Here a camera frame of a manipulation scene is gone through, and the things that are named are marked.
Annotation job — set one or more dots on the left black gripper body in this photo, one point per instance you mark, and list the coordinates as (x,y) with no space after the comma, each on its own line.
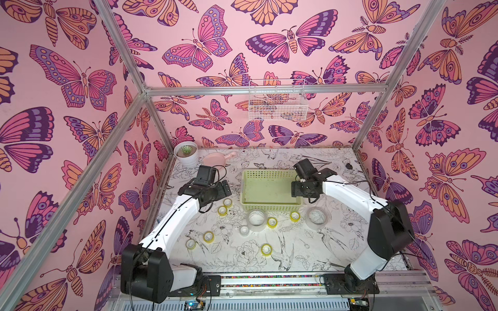
(216,192)

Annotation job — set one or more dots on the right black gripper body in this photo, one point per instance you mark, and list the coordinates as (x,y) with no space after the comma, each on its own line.
(302,188)

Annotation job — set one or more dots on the light green plastic storage basket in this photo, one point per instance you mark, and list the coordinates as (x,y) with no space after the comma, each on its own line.
(268,190)

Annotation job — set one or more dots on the small clear tape roll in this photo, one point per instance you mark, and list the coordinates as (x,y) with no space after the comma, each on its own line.
(244,231)

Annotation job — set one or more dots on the yellow tape roll front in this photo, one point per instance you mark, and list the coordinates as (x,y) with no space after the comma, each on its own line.
(266,250)

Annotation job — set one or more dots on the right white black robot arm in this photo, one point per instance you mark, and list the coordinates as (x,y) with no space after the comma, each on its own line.
(389,227)

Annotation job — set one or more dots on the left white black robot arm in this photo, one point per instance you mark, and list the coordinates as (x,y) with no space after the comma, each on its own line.
(146,271)

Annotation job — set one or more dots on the yellow tape roll left pair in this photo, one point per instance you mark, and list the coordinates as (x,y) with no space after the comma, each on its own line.
(222,211)

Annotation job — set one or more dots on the pink plastic scoop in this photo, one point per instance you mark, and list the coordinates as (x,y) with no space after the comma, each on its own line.
(217,159)

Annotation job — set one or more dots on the white pot with succulent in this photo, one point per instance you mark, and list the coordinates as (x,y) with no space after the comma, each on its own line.
(187,154)

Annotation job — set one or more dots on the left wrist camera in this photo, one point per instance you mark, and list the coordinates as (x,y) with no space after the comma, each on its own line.
(205,176)

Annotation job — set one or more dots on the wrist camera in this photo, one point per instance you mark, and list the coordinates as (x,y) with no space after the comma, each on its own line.
(305,169)
(205,176)

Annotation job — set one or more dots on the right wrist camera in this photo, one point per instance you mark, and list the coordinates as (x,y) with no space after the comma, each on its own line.
(305,169)

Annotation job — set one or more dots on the white wire wall basket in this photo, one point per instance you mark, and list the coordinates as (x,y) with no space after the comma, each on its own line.
(277,102)

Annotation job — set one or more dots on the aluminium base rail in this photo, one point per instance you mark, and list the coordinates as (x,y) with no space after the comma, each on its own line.
(389,290)

